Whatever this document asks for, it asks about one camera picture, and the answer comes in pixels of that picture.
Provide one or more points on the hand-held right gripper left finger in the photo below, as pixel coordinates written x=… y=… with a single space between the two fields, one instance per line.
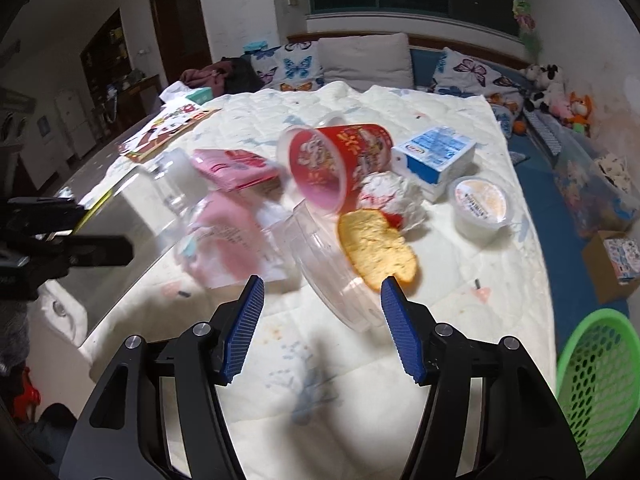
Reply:
x=242 y=330

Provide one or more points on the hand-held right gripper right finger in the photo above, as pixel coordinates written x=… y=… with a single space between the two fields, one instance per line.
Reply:
x=402 y=330

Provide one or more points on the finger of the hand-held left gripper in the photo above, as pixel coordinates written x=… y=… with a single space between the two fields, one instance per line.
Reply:
x=105 y=251

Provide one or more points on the yellow bread slice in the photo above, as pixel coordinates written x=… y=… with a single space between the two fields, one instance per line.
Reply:
x=372 y=247

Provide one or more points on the clear plastic container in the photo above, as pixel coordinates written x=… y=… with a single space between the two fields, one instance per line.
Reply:
x=320 y=260

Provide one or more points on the white paper wrapper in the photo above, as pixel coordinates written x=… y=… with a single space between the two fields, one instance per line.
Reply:
x=395 y=192

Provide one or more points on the white round pudding cup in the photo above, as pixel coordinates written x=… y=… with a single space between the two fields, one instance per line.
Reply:
x=482 y=205

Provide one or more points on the blue and white carton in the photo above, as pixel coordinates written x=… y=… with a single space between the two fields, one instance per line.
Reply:
x=437 y=155

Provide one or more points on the green plastic basket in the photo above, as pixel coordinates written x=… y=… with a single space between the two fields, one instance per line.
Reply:
x=595 y=370

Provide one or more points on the white quilted blanket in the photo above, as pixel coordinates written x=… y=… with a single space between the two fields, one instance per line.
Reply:
x=475 y=285

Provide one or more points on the pale pink plastic packet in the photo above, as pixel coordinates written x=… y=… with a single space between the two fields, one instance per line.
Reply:
x=225 y=232

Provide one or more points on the clear plastic jar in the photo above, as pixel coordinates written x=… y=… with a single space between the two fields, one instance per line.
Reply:
x=175 y=180

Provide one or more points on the pink snack packet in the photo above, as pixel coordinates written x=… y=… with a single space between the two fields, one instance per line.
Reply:
x=235 y=167

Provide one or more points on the blue floor mat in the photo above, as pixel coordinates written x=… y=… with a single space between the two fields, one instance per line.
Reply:
x=545 y=220

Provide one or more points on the red instant noodle cup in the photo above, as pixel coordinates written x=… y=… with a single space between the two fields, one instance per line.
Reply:
x=340 y=160

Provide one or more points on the teal tissue box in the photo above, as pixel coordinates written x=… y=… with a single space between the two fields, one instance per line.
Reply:
x=200 y=95

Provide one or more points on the dark shelf cabinet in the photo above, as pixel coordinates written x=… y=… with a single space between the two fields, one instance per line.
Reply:
x=105 y=60

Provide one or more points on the dark pink clothes pile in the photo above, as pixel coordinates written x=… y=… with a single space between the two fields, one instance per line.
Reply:
x=220 y=75

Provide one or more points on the brown cardboard box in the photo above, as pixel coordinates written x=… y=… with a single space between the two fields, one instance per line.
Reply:
x=602 y=265

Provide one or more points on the clear round lid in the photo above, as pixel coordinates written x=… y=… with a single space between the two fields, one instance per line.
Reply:
x=330 y=120

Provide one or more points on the small orange ball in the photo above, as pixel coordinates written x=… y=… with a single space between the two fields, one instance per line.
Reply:
x=520 y=128

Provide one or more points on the small butterfly print pillow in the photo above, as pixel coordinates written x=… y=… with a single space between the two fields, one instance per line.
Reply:
x=502 y=117

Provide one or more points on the clear storage bin with toys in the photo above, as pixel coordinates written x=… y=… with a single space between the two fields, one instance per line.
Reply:
x=590 y=185

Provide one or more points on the blue patterned flat box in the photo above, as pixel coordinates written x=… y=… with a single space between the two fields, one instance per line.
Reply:
x=545 y=132

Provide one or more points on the brown wooden door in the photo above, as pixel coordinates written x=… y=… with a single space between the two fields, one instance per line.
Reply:
x=180 y=15

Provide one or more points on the large butterfly print pillow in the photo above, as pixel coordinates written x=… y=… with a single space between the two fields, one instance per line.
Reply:
x=295 y=65
x=470 y=72

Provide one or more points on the beige pillow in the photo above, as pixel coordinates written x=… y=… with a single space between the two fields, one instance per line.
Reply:
x=365 y=62

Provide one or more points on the pink plush toy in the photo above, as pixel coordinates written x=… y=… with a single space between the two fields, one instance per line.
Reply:
x=560 y=107

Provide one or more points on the orange fox plush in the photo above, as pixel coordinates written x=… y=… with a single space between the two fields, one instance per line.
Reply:
x=580 y=107

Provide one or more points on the colourful wall decoration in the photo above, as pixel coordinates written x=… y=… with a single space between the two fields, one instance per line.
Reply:
x=527 y=22

